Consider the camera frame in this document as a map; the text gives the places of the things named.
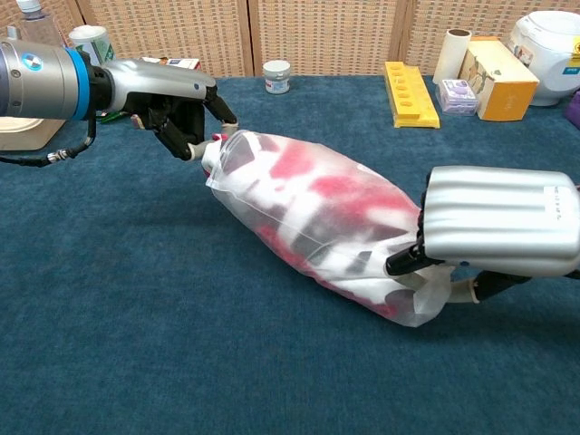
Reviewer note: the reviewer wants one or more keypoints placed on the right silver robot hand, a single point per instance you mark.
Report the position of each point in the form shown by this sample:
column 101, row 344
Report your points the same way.
column 498, row 217

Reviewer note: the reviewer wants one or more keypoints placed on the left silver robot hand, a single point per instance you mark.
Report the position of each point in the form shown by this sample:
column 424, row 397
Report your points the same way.
column 154, row 81

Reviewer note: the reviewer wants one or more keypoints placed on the translucent plastic zip bag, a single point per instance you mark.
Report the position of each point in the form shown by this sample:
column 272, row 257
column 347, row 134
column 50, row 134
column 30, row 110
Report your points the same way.
column 430, row 303

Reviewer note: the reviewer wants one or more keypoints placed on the red white patterned garment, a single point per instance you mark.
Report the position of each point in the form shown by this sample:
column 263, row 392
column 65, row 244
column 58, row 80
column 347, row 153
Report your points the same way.
column 335, row 186

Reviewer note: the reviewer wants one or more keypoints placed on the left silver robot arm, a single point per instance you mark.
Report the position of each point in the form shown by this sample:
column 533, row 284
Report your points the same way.
column 41, row 81

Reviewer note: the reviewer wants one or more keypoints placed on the red white carton box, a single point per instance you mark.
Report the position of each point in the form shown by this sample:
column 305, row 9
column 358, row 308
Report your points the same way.
column 181, row 63

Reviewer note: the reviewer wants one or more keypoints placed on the white green cylindrical can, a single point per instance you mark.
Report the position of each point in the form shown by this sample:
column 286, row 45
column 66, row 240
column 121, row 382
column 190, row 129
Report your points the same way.
column 95, row 43

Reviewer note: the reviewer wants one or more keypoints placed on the small white jar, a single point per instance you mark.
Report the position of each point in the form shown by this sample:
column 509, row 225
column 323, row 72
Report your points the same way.
column 277, row 77

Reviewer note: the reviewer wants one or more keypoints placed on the clear purple small box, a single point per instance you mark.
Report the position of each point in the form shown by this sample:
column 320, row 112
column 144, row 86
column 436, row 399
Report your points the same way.
column 457, row 97

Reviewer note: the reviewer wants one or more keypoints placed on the clear plastic water bottle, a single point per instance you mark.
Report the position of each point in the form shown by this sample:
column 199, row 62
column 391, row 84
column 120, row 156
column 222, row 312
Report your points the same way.
column 38, row 25

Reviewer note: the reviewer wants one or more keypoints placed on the orange beige tissue box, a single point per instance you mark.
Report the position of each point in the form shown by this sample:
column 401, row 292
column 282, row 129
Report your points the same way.
column 503, row 84

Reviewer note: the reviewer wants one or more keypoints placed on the purple packet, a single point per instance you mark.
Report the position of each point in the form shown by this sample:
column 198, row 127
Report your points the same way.
column 574, row 106

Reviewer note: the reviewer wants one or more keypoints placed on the beige lidded lunch box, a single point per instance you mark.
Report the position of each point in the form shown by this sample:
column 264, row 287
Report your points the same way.
column 22, row 133

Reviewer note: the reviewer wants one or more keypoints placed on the yellow block with holes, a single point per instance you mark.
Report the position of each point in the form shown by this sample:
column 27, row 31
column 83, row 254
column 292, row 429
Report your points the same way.
column 412, row 97

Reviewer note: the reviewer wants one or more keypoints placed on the white paper roll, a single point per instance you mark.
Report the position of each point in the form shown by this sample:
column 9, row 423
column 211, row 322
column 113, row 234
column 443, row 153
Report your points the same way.
column 451, row 56

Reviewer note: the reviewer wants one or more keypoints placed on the white rice cooker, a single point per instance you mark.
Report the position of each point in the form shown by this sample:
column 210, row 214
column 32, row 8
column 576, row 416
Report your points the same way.
column 548, row 50

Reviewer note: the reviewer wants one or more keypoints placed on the woven folding screen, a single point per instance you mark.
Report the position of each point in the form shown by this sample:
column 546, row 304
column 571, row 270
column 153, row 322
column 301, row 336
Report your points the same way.
column 326, row 31

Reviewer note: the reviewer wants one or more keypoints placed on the blue carpet table cover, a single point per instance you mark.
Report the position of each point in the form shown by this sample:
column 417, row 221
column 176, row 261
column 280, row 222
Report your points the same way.
column 158, row 294

